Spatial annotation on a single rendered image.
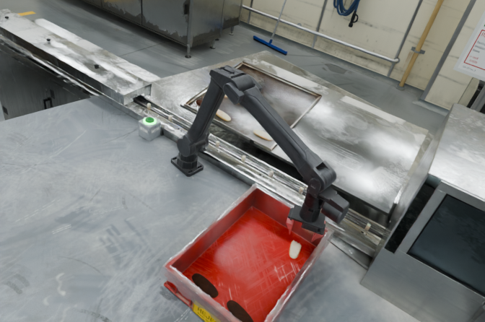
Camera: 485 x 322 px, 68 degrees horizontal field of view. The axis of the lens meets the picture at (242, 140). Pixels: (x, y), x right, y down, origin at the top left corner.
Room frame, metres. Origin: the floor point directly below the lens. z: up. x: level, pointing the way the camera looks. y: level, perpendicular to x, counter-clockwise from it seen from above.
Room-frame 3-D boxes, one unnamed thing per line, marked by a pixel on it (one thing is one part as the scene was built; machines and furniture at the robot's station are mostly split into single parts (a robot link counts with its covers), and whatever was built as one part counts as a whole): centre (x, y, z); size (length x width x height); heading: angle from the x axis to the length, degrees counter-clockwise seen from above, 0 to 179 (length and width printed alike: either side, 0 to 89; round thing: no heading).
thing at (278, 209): (0.73, -0.11, 0.87); 0.49 x 0.34 x 0.10; 151
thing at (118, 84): (1.80, 1.10, 0.89); 1.25 x 0.18 x 0.09; 63
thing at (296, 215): (0.82, -0.25, 1.02); 0.10 x 0.07 x 0.07; 78
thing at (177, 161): (1.15, 0.21, 0.86); 0.12 x 0.09 x 0.08; 53
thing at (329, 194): (0.80, -0.28, 1.12); 0.11 x 0.09 x 0.12; 54
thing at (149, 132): (1.30, 0.41, 0.84); 0.08 x 0.08 x 0.11; 63
